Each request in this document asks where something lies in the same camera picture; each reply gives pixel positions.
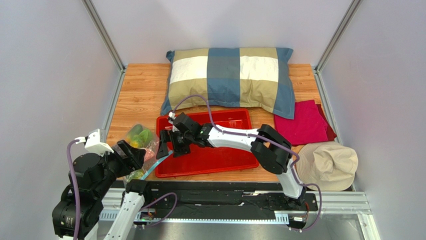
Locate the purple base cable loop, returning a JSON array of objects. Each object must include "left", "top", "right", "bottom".
[{"left": 139, "top": 191, "right": 179, "bottom": 229}]

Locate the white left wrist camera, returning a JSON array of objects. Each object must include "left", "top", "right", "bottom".
[{"left": 75, "top": 128, "right": 114, "bottom": 156}]

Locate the checkered blue beige pillow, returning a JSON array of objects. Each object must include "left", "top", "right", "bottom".
[{"left": 160, "top": 47, "right": 296, "bottom": 120}]

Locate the red plastic tray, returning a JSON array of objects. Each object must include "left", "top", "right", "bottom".
[{"left": 155, "top": 108, "right": 259, "bottom": 178}]

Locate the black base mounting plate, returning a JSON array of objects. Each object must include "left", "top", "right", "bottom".
[{"left": 109, "top": 179, "right": 319, "bottom": 221}]

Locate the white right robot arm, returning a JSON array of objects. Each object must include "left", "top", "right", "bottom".
[{"left": 155, "top": 112, "right": 306, "bottom": 202}]

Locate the magenta folded cloth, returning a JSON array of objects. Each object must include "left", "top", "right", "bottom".
[{"left": 274, "top": 100, "right": 328, "bottom": 146}]

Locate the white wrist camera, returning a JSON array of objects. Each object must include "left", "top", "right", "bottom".
[
  {"left": 75, "top": 128, "right": 114, "bottom": 156},
  {"left": 167, "top": 111, "right": 176, "bottom": 125}
]

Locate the dark red cloth underneath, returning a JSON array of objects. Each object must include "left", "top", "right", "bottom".
[{"left": 316, "top": 104, "right": 337, "bottom": 141}]

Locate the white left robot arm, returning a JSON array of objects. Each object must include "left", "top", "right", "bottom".
[{"left": 52, "top": 139, "right": 147, "bottom": 240}]

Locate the beige bucket hat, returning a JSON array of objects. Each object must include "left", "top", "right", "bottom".
[{"left": 296, "top": 141, "right": 359, "bottom": 192}]

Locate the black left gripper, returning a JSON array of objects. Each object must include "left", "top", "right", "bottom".
[{"left": 94, "top": 138, "right": 147, "bottom": 197}]

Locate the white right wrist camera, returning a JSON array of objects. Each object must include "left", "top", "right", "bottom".
[{"left": 167, "top": 111, "right": 176, "bottom": 125}]

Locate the green fake lime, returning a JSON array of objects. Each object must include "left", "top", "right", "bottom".
[{"left": 124, "top": 124, "right": 154, "bottom": 148}]

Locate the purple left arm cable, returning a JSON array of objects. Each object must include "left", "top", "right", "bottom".
[{"left": 66, "top": 139, "right": 82, "bottom": 240}]

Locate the clear zip top bag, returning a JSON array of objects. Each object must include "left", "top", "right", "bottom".
[{"left": 123, "top": 123, "right": 173, "bottom": 185}]

